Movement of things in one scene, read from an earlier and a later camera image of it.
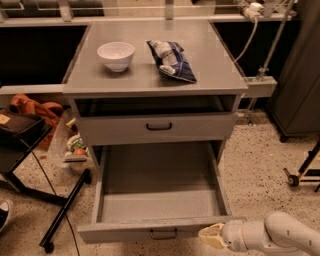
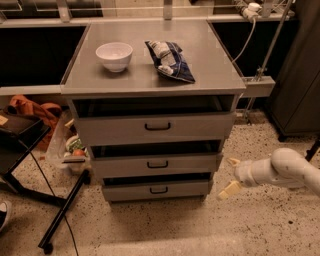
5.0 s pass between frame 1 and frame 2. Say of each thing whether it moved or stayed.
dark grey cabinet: stayed
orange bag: stayed
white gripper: moved
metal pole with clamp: stayed
